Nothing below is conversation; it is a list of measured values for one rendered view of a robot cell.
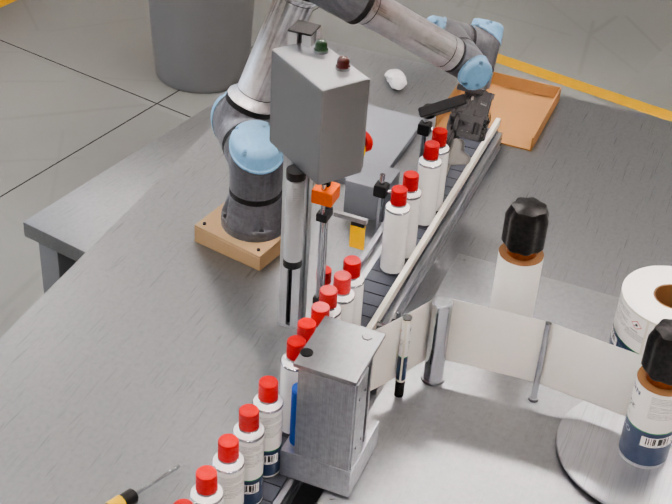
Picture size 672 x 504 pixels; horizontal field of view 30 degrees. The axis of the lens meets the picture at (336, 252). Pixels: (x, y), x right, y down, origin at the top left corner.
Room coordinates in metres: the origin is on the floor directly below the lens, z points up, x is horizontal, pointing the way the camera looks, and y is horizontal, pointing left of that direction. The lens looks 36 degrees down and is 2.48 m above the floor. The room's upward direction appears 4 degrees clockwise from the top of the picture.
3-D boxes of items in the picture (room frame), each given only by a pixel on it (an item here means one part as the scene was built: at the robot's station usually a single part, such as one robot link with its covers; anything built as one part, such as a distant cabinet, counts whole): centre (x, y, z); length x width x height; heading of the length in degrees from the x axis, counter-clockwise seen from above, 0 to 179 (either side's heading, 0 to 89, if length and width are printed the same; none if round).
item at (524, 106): (2.93, -0.41, 0.85); 0.30 x 0.26 x 0.04; 160
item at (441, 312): (1.80, -0.20, 0.97); 0.05 x 0.05 x 0.19
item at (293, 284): (2.00, 0.08, 1.17); 0.04 x 0.04 x 0.67; 70
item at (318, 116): (1.92, 0.05, 1.38); 0.17 x 0.10 x 0.19; 35
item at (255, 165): (2.29, 0.19, 1.04); 0.13 x 0.12 x 0.14; 20
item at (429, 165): (2.33, -0.19, 0.98); 0.05 x 0.05 x 0.20
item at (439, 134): (2.38, -0.21, 0.98); 0.05 x 0.05 x 0.20
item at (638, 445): (1.62, -0.57, 1.04); 0.09 x 0.09 x 0.29
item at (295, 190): (1.87, 0.08, 1.18); 0.04 x 0.04 x 0.21
